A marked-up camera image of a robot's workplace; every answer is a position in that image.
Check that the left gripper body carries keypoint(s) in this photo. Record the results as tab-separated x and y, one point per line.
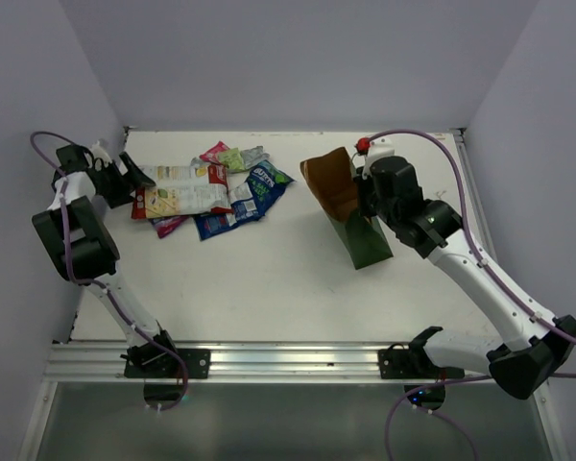
109	177

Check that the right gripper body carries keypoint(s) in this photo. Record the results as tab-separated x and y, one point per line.
367	199

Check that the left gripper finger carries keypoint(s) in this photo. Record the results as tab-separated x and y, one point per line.
134	176
122	194

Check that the green paper bag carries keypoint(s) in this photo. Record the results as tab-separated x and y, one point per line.
330	180

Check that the large red white chips bag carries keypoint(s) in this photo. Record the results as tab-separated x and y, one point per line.
182	191

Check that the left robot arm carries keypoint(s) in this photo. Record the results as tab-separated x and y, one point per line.
84	253

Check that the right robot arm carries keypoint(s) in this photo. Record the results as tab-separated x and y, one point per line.
531	342

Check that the blue Burts chips bag front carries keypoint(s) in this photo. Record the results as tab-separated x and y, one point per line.
267	184

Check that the blue burts chips bag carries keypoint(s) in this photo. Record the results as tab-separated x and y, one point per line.
244	209
267	184

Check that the blue Burts chips bag back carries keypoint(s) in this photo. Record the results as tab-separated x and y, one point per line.
244	209

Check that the silver grey snack packet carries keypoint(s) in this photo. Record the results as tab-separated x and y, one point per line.
199	165

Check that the pink snack packet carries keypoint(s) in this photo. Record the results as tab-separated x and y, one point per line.
215	154

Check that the light green snack packet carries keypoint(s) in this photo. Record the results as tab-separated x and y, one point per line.
232	159

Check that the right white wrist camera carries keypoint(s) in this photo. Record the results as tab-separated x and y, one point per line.
374	149

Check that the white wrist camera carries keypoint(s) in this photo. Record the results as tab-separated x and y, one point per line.
374	149
99	156

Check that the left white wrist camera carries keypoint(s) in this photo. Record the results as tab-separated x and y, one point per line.
99	156

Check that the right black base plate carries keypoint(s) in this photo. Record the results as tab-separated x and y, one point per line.
400	361

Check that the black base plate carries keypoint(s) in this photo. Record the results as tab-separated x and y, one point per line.
149	362
400	361

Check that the aluminium mounting rail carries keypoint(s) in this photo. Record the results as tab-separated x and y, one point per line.
231	362

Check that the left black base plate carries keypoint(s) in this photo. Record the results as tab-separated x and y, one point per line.
149	362

